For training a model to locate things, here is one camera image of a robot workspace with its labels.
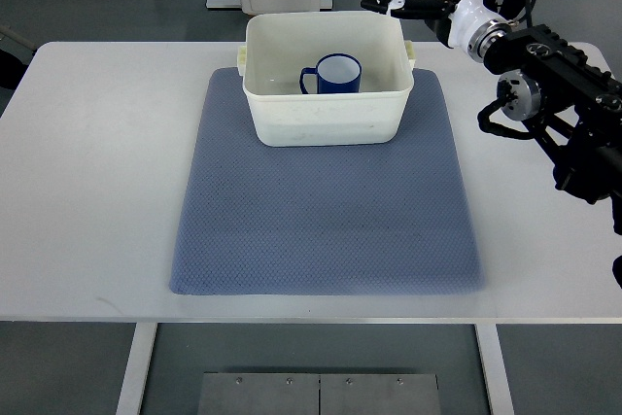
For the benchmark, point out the left white table leg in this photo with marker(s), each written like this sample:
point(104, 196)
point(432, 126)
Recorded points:
point(137, 369)

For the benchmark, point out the blue grey textured mat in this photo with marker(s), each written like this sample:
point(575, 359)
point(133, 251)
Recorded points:
point(383, 219)

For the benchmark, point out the dark object at left edge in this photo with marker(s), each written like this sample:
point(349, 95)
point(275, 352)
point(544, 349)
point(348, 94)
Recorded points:
point(12, 68)

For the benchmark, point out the white table leg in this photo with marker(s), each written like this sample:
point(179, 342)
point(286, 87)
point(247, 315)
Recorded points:
point(137, 369)
point(496, 382)

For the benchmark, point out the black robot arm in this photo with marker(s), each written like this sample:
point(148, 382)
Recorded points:
point(549, 93)

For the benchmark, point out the right white table leg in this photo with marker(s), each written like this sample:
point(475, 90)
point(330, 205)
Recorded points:
point(496, 382)

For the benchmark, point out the blue enamel mug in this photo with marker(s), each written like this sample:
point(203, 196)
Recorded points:
point(334, 73)

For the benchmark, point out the white plastic box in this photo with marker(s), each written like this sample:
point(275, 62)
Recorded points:
point(287, 110)

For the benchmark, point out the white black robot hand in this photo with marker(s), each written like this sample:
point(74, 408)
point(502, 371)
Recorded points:
point(464, 24)

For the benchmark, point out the grey metal base plate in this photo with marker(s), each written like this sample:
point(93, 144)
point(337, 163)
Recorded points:
point(318, 393)

